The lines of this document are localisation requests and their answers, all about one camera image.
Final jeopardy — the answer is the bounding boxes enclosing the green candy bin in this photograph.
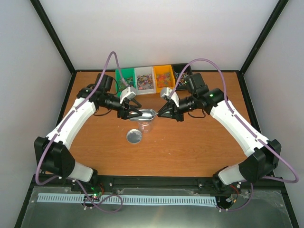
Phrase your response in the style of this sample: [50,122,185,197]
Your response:
[115,68,137,95]

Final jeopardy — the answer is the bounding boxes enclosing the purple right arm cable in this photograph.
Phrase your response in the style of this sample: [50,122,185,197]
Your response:
[170,58,300,212]

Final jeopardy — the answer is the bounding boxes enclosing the yellow candy bin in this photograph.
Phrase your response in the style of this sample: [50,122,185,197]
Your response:
[153,65,175,93]

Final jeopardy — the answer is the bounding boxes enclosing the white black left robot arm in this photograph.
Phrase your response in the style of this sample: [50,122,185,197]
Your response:
[34,74,142,191]

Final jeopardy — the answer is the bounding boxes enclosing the clear plastic jar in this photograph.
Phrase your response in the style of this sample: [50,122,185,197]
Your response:
[137,120,153,133]

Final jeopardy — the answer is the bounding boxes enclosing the silver metal scoop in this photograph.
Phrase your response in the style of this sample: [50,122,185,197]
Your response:
[129,109,157,121]

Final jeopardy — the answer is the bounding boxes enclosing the black enclosure frame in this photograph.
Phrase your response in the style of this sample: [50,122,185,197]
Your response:
[15,0,299,228]

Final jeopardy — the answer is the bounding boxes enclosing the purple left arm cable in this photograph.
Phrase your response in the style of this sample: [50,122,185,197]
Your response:
[35,51,124,213]

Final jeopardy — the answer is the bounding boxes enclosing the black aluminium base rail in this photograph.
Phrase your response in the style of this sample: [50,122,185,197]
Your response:
[44,175,285,194]

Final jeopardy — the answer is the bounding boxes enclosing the light blue slotted cable duct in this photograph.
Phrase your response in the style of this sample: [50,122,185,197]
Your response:
[37,193,217,207]

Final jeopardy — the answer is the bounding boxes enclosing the black candy bin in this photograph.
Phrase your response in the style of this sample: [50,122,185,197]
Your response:
[172,63,192,91]

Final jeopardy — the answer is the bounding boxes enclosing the round metal jar lid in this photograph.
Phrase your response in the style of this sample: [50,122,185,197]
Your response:
[126,129,143,144]

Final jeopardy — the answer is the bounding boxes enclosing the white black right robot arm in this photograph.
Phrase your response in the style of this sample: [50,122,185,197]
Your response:
[158,73,281,192]

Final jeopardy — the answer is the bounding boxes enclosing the grey metal front plate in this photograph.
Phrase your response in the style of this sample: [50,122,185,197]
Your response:
[21,187,292,228]

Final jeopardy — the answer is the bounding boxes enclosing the white candy bin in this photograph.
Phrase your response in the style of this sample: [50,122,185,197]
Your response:
[134,66,156,95]

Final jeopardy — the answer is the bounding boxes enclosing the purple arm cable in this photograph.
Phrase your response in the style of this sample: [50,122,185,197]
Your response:
[35,51,124,213]
[170,58,300,212]

